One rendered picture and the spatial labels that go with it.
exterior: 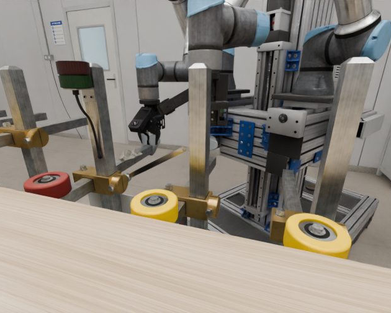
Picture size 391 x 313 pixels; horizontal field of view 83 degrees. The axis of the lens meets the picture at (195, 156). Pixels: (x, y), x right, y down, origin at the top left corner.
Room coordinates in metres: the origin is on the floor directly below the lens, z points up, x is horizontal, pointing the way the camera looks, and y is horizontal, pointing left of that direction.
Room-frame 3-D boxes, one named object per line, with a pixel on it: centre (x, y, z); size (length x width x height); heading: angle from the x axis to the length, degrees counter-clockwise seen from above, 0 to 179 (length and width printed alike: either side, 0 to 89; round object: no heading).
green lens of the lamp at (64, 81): (0.47, 0.24, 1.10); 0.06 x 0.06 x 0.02
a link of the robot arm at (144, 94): (0.83, 0.17, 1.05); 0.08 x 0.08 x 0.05
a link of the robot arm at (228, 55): (1.29, -0.14, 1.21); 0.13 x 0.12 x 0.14; 69
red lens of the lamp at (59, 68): (0.47, 0.24, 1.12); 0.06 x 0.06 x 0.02
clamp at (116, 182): (0.52, 0.25, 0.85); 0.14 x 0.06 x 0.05; 72
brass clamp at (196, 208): (0.45, 0.01, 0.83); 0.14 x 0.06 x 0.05; 72
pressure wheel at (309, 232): (0.25, -0.17, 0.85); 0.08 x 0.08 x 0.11
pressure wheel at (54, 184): (0.41, 0.31, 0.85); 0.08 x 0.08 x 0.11
